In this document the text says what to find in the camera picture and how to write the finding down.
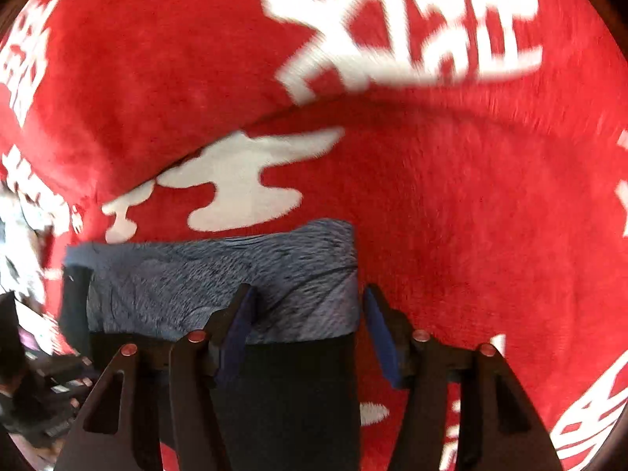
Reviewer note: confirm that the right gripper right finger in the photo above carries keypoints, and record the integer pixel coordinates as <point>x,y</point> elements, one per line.
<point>500,429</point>

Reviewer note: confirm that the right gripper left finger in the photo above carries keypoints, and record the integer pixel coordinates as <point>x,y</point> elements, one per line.
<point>118,426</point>

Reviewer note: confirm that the black pants grey waistband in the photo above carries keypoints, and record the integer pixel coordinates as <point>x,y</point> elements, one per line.
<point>293,404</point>

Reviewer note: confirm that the dark clutter beside bed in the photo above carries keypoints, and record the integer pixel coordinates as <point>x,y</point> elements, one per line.
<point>41,396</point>

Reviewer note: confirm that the red blanket white characters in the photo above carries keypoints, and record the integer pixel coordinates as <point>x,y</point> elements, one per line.
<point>478,149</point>

